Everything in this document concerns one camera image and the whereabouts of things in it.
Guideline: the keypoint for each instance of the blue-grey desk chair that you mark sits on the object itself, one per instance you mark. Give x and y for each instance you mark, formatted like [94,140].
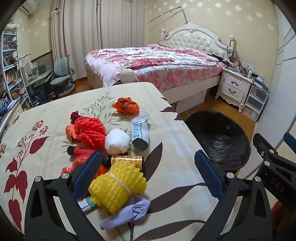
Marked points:
[61,67]

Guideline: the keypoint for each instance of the pale grey tube black cap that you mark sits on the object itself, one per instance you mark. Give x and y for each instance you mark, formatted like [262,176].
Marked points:
[140,129]

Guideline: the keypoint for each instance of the white air conditioner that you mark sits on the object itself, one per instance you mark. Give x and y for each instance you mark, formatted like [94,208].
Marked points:
[26,5]

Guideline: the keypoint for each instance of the pile of blue-grey boxes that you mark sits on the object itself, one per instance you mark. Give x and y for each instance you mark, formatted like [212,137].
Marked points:
[260,81]

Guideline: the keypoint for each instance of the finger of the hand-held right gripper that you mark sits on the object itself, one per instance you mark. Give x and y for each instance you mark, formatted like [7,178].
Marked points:
[291,139]
[263,146]

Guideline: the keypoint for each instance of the pink floral quilt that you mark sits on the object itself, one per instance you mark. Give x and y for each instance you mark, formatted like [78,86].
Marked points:
[150,60]

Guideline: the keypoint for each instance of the white storage box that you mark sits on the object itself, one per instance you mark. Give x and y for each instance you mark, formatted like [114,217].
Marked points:
[192,100]

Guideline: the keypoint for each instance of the lavender glove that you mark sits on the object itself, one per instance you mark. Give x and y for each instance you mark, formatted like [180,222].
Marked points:
[129,213]

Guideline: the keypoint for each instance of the teal white marker pen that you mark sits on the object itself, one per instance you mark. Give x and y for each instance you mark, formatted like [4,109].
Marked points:
[86,205]

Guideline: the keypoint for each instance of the dark cloth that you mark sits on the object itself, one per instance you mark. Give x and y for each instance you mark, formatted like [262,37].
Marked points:
[214,56]

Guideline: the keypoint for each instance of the thin metal rod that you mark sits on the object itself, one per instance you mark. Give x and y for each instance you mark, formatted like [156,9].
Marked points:
[185,16]

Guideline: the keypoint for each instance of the orange paper bag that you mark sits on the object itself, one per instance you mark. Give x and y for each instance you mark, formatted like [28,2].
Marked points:
[70,134]

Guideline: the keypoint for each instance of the red plastic bag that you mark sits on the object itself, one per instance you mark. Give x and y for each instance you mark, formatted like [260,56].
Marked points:
[78,161]

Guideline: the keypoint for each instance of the orange foil wrapper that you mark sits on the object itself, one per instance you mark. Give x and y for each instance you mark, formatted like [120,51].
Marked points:
[126,106]

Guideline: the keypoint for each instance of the red foam fruit net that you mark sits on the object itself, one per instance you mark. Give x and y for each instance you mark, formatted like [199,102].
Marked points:
[91,132]

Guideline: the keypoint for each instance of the white bed tufted headboard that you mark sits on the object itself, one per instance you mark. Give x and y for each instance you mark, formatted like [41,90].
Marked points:
[196,39]

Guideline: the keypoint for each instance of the translucent plastic drawer unit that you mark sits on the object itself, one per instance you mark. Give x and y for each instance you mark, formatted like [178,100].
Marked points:
[254,102]

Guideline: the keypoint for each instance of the small brown glass bottle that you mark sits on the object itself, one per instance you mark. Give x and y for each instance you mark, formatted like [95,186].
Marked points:
[124,160]

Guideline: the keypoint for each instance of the trash bin black bag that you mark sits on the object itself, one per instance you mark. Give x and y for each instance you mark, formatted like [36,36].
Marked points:
[219,139]

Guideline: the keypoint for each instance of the white study desk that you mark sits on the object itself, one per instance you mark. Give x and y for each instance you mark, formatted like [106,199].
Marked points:
[39,77]

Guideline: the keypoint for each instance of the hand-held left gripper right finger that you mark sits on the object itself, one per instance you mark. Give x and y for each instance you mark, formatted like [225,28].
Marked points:
[209,176]

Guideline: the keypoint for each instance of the yellow foam fruit net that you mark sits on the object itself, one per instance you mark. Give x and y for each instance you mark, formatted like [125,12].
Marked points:
[118,185]

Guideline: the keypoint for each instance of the white bookshelf with books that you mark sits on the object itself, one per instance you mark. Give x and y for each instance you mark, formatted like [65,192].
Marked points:
[10,69]

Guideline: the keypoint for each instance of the red bottle black cap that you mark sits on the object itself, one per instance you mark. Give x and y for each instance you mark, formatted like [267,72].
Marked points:
[81,150]

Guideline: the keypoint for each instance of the white two-drawer nightstand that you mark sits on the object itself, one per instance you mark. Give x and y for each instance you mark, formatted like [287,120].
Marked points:
[233,90]

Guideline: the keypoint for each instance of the person's right forearm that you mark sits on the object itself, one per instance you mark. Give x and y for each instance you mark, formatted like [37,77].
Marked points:
[276,215]

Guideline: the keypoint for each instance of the beige pleated curtain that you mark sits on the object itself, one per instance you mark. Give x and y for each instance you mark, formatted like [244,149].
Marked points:
[76,34]
[122,23]

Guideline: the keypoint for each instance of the dark red paper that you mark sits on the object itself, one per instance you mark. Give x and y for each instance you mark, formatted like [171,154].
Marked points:
[75,117]

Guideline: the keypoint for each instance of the white wardrobe door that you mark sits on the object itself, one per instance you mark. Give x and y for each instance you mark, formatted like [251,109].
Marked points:
[277,92]

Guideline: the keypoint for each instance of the white paper ball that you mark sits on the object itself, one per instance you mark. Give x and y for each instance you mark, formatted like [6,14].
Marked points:
[116,141]

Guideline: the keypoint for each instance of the cluster of small bottles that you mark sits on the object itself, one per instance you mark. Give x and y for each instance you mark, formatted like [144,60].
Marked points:
[238,67]

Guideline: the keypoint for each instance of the beige leaf print tablecloth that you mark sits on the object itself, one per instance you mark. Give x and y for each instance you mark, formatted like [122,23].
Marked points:
[161,120]

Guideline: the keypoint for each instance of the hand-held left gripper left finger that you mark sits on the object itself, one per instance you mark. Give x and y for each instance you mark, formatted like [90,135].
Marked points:
[89,169]

